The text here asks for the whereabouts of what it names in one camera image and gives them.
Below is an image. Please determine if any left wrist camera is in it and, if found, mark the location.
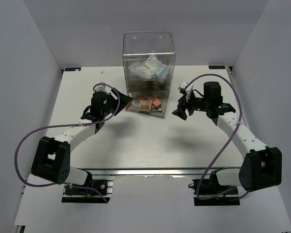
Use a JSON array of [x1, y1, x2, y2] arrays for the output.
[[93, 82, 109, 94]]

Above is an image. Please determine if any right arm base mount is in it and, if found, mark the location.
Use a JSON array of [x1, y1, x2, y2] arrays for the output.
[[188, 175, 240, 206]]

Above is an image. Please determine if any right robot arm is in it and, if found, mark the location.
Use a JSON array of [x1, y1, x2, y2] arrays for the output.
[[172, 81, 282, 194]]

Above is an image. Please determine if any blue label sticker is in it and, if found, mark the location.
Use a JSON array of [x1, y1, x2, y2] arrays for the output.
[[64, 67, 81, 72], [208, 65, 226, 69]]

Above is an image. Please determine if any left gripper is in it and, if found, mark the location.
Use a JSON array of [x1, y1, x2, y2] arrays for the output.
[[101, 88, 133, 117]]

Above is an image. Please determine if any glitter nine-pan palette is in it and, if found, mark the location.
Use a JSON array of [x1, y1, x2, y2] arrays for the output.
[[124, 93, 134, 111]]

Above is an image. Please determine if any purple cable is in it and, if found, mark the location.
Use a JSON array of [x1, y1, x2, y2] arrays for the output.
[[184, 74, 253, 201], [14, 83, 122, 203]]

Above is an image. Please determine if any blue label sticker left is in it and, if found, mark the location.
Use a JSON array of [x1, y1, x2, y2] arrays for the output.
[[64, 67, 81, 72]]

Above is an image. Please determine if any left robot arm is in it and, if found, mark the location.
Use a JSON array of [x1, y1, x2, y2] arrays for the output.
[[31, 87, 133, 194]]

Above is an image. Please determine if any four-pan nude palette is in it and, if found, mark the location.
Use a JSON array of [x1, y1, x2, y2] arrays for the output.
[[139, 100, 152, 112]]

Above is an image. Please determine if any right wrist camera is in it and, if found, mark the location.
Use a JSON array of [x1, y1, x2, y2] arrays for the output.
[[178, 80, 193, 102]]

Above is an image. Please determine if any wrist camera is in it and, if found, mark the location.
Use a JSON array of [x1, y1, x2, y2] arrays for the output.
[[178, 80, 193, 102], [93, 82, 109, 94]]

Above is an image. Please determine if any round-pan orange palette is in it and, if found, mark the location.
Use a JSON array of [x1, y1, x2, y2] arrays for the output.
[[137, 92, 148, 100]]

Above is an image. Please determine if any blue label sticker right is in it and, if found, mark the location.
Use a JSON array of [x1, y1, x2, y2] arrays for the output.
[[208, 65, 226, 69]]

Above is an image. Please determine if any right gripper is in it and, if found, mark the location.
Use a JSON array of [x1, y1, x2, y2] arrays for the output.
[[172, 90, 210, 120]]

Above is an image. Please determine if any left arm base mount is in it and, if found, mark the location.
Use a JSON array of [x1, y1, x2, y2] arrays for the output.
[[62, 176, 114, 203]]

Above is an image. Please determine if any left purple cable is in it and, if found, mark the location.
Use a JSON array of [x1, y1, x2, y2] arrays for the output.
[[14, 83, 122, 203]]

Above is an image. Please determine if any cotton pad bag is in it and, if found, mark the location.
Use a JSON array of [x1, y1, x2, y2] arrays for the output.
[[144, 54, 170, 83], [128, 61, 156, 80]]

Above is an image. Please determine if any aluminium table rail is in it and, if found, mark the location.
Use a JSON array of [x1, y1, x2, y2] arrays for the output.
[[33, 167, 265, 177]]

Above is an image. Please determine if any brown eyeshadow palette long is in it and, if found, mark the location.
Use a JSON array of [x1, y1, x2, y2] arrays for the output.
[[139, 107, 162, 113]]

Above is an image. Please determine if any clear acrylic drawer organizer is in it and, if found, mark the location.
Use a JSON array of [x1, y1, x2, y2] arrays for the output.
[[122, 31, 176, 117]]

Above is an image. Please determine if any pink blush palette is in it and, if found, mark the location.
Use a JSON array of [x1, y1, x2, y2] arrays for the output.
[[145, 93, 161, 108]]

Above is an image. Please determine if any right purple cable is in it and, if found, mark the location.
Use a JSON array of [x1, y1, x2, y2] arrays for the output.
[[184, 74, 253, 201]]

